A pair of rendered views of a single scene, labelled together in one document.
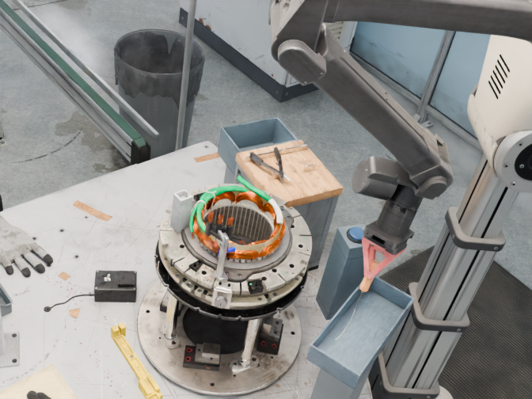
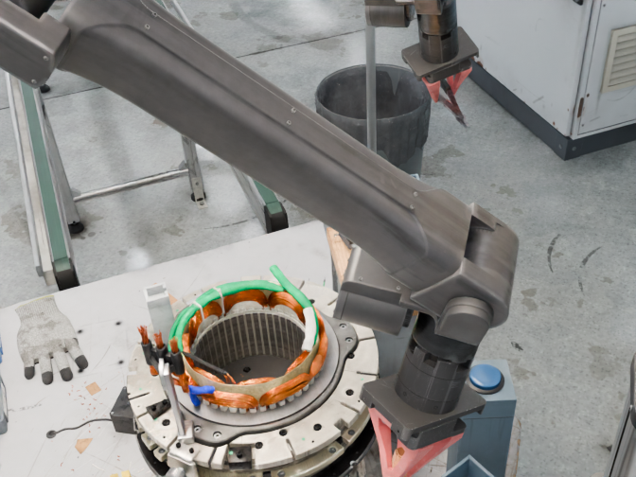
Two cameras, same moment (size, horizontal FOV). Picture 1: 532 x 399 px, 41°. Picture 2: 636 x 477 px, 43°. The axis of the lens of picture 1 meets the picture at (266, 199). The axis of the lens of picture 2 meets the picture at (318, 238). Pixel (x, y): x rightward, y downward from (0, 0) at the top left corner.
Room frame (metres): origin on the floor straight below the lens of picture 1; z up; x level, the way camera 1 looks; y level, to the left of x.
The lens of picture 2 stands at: (0.52, -0.38, 1.86)
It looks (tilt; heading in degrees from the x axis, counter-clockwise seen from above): 39 degrees down; 29
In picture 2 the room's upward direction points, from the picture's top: 4 degrees counter-clockwise
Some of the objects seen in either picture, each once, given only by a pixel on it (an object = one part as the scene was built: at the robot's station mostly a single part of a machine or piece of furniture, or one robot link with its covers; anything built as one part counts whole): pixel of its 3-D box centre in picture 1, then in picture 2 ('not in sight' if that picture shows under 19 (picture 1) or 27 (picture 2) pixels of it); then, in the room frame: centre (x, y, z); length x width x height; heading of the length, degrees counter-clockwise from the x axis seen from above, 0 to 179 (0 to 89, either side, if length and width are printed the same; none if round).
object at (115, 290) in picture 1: (115, 285); (145, 411); (1.13, 0.31, 0.81); 0.10 x 0.06 x 0.06; 104
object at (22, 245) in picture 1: (13, 242); (48, 335); (1.21, 0.59, 0.79); 0.24 x 0.12 x 0.02; 47
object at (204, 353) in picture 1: (207, 352); not in sight; (0.98, 0.06, 0.83); 0.05 x 0.04 x 0.02; 96
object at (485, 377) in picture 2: (357, 233); (485, 376); (1.23, -0.22, 1.04); 0.04 x 0.04 x 0.01
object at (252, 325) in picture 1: (250, 336); not in sight; (0.98, -0.03, 0.91); 0.02 x 0.02 x 0.21
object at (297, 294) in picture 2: (261, 197); (296, 303); (1.15, 0.01, 1.15); 0.15 x 0.04 x 0.02; 42
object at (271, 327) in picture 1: (272, 323); not in sight; (1.08, -0.07, 0.85); 0.06 x 0.04 x 0.05; 178
